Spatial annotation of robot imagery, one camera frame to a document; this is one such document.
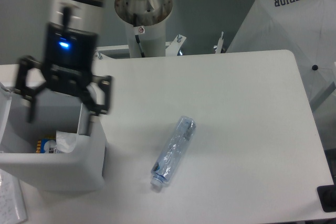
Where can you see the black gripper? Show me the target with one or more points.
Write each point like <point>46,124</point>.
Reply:
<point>67,69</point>

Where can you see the clear plastic bag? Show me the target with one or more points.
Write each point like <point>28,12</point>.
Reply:
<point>65,142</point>

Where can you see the clear crushed plastic bottle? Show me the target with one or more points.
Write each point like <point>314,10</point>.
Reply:
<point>172,152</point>

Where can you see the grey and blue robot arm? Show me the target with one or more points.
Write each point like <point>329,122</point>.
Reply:
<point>84,15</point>

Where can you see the white plastic trash can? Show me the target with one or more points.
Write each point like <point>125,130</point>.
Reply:
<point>78,170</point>

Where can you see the yellow blue snack package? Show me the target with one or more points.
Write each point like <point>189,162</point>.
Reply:
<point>46,145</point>

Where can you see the white notepad with writing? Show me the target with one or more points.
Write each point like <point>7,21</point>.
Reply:
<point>13,208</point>

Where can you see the white umbrella with lettering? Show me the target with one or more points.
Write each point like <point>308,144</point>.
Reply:
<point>304,27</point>

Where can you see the black device at edge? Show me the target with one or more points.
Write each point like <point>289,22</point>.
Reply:
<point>326,195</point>

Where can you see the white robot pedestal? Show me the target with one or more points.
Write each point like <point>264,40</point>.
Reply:
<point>146,18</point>

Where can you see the white metal base bracket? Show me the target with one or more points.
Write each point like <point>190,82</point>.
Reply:
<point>138,48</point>

